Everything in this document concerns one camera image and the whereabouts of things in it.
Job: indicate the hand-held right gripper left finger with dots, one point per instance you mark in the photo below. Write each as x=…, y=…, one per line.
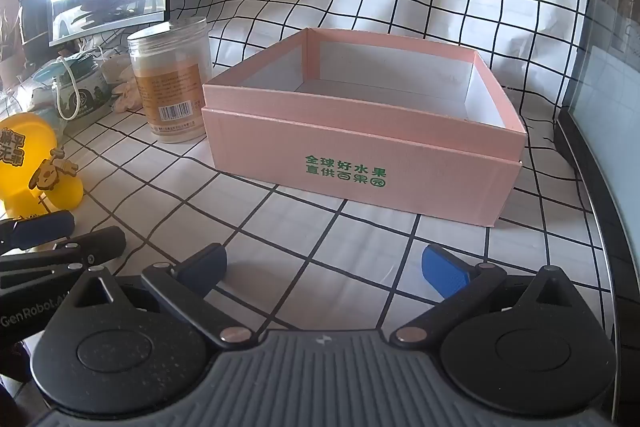
x=202, y=267

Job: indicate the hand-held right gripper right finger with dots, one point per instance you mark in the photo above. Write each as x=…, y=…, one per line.
x=442, y=272

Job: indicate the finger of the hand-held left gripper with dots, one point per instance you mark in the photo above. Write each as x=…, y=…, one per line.
x=95, y=243
x=42, y=227

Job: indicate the pink cardboard box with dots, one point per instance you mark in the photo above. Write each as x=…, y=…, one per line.
x=350, y=142

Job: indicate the yellow plastic toy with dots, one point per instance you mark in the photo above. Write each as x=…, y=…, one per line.
x=20, y=187

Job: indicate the white black checkered tablecloth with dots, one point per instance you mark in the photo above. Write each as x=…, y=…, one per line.
x=325, y=247

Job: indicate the face mask pack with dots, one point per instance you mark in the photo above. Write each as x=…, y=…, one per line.
x=75, y=82

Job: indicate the pink plush toy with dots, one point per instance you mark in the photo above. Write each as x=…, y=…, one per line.
x=125, y=89

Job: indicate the clear plastic jar orange label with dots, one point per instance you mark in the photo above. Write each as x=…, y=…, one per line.
x=170, y=82

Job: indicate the black framed glass panel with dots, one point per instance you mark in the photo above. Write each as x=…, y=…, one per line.
x=615, y=107

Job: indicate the white paper bag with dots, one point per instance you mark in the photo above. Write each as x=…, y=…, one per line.
x=562, y=37

